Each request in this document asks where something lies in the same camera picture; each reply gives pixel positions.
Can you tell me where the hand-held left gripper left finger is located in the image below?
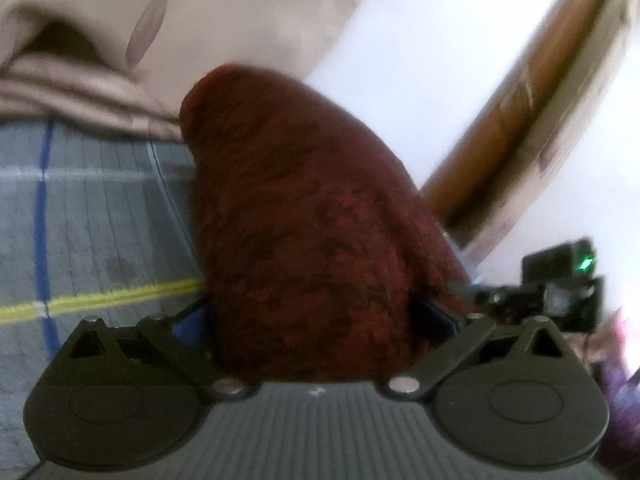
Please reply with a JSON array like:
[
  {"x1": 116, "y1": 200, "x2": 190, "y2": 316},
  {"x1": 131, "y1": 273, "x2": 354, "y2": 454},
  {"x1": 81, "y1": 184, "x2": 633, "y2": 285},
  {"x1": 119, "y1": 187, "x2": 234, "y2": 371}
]
[{"x1": 67, "y1": 299, "x2": 262, "y2": 404}]

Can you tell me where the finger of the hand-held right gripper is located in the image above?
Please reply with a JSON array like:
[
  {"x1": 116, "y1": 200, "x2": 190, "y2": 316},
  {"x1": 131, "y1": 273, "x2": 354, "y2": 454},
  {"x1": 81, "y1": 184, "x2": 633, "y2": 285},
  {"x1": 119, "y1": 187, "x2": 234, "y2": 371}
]
[{"x1": 446, "y1": 281, "x2": 528, "y2": 325}]

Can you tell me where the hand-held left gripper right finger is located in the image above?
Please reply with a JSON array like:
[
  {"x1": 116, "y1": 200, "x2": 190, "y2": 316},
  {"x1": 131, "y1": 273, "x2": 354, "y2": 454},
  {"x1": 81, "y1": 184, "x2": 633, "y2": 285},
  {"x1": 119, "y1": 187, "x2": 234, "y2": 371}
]
[{"x1": 382, "y1": 299, "x2": 569, "y2": 402}]

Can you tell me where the maroon knitted garment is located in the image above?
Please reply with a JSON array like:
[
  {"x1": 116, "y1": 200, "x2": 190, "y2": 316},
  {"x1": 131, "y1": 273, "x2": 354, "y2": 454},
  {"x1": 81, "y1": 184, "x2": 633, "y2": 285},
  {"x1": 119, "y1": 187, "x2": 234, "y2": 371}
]
[{"x1": 178, "y1": 62, "x2": 472, "y2": 384}]

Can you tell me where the purple patterned cloth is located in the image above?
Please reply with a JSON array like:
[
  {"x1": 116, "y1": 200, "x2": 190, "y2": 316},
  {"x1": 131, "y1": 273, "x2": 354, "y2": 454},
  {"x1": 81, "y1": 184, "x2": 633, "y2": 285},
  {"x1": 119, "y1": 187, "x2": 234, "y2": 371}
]
[{"x1": 575, "y1": 305, "x2": 640, "y2": 463}]

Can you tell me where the grey plaid bedsheet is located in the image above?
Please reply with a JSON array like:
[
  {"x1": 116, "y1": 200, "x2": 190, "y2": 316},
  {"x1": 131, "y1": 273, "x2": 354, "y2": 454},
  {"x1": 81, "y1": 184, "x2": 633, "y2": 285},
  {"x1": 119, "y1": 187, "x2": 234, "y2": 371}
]
[{"x1": 0, "y1": 119, "x2": 213, "y2": 480}]

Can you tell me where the wooden headboard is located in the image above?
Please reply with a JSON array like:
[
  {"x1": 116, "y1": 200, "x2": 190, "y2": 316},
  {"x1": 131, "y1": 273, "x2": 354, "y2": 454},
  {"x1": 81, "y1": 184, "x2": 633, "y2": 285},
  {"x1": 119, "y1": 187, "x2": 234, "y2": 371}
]
[{"x1": 419, "y1": 0, "x2": 632, "y2": 251}]

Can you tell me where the beige patterned blanket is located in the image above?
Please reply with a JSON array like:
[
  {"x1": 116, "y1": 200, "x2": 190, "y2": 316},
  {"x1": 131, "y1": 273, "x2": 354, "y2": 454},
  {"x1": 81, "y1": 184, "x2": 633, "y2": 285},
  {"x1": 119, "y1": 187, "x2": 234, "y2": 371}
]
[{"x1": 0, "y1": 0, "x2": 396, "y2": 142}]

